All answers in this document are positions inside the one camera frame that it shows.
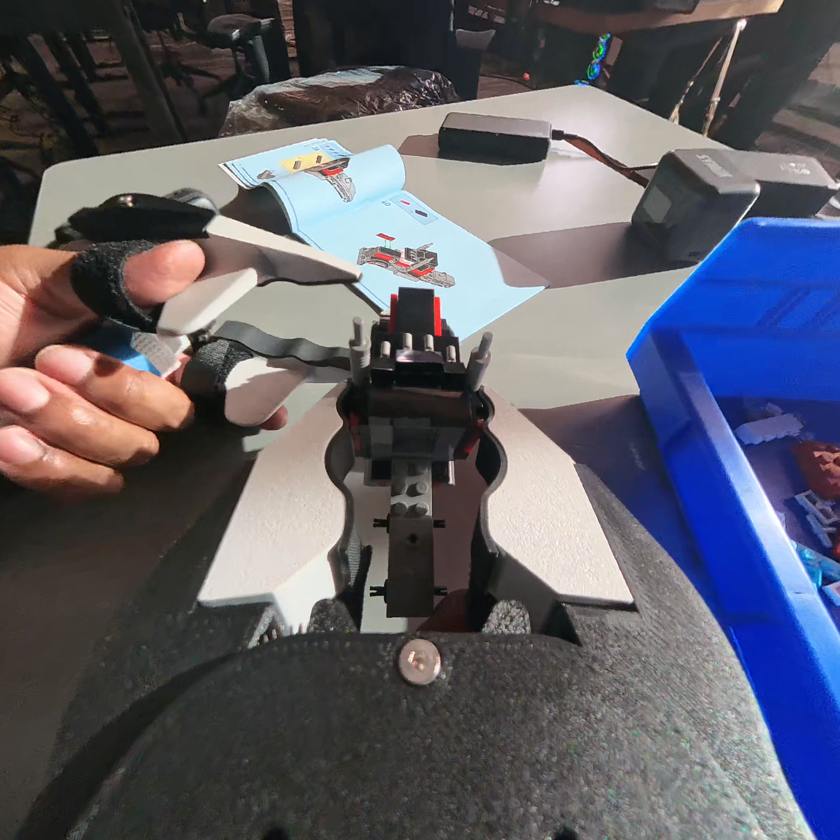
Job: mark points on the computer case with coloured lights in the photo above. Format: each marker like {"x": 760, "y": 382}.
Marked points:
{"x": 596, "y": 59}

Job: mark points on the grey office chair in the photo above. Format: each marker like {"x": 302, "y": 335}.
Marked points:
{"x": 239, "y": 33}

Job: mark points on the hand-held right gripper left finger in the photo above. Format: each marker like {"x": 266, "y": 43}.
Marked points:
{"x": 282, "y": 525}

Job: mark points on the plastic wrapped dark bundle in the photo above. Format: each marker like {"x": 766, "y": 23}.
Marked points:
{"x": 341, "y": 98}

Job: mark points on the black power adapter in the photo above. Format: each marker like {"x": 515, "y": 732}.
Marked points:
{"x": 492, "y": 138}

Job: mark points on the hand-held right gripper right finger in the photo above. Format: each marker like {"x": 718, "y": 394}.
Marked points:
{"x": 558, "y": 525}

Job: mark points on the dark grey flat box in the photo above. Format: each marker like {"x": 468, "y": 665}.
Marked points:
{"x": 794, "y": 177}

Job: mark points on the blue bin with white card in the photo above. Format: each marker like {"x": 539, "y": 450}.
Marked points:
{"x": 722, "y": 295}

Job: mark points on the toy brick truck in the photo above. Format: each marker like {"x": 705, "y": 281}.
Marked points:
{"x": 413, "y": 407}

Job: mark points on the light blue instruction booklet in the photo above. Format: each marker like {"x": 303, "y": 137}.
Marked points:
{"x": 341, "y": 197}

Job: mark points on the pile of loose toy bricks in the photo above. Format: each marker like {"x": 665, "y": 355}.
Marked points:
{"x": 768, "y": 426}

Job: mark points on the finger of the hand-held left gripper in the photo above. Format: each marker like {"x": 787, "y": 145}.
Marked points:
{"x": 289, "y": 256}
{"x": 262, "y": 394}

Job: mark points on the grey electronic device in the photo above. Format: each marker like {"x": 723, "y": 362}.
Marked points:
{"x": 689, "y": 203}

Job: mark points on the person's left hand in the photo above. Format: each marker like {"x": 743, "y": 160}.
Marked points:
{"x": 98, "y": 400}

